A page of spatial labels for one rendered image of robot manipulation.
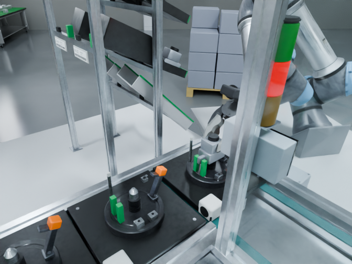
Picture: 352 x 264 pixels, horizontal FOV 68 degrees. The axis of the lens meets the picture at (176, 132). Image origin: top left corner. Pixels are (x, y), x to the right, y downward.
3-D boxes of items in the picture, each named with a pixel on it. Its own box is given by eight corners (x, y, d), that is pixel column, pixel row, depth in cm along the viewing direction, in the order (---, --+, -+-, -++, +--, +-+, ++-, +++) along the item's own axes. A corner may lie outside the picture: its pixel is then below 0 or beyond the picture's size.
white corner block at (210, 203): (209, 204, 68) (211, 191, 66) (222, 214, 65) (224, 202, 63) (196, 212, 65) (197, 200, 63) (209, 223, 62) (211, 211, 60)
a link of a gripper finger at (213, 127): (209, 150, 76) (232, 128, 76) (200, 142, 72) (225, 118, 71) (203, 144, 78) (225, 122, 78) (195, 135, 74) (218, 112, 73)
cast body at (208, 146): (213, 149, 77) (216, 129, 73) (224, 156, 74) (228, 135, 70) (192, 160, 72) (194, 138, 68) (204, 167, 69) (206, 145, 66)
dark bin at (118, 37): (165, 67, 92) (173, 47, 90) (185, 78, 82) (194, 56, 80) (88, 37, 75) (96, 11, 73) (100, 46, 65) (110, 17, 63)
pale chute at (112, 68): (147, 103, 113) (154, 96, 113) (161, 116, 103) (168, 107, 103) (96, 63, 94) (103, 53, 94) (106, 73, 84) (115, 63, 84)
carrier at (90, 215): (148, 175, 77) (147, 139, 71) (206, 226, 62) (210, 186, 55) (67, 213, 64) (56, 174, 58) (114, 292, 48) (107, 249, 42)
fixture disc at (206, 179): (209, 153, 85) (209, 147, 84) (243, 175, 76) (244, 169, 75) (176, 169, 77) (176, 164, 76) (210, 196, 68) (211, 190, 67)
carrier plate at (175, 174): (208, 146, 92) (208, 141, 91) (266, 182, 76) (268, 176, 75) (152, 173, 78) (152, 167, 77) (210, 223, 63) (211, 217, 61)
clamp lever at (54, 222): (51, 246, 51) (58, 213, 49) (54, 253, 49) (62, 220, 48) (31, 251, 48) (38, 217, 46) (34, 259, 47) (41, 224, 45)
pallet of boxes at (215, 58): (257, 84, 437) (271, 9, 380) (266, 101, 371) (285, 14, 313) (188, 79, 445) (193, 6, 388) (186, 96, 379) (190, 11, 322)
